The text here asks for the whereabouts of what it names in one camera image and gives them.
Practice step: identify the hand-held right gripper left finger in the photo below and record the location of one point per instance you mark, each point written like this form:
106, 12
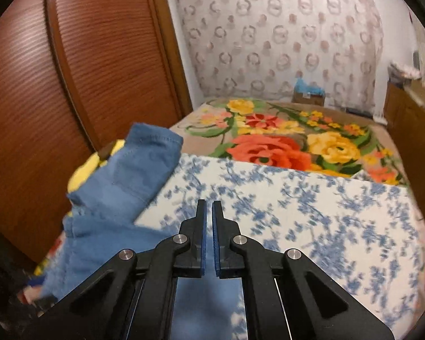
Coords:
202, 251

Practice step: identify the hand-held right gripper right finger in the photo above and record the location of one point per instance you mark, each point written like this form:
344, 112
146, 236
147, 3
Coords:
216, 251

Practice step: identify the blue denim pants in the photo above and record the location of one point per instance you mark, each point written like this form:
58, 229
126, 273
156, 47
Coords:
127, 184

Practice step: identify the white blue floral sheet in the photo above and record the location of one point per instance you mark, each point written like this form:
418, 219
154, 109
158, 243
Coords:
304, 212

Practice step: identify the colourful floral blanket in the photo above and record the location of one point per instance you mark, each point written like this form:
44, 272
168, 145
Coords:
276, 141

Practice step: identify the cardboard box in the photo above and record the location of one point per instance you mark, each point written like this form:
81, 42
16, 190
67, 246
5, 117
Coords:
308, 99

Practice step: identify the wooden wardrobe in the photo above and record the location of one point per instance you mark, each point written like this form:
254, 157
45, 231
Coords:
74, 95

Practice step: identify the wooden cabinet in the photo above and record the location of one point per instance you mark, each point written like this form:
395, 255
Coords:
411, 131

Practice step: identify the flat beige box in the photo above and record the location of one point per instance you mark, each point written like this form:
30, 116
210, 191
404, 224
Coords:
423, 88

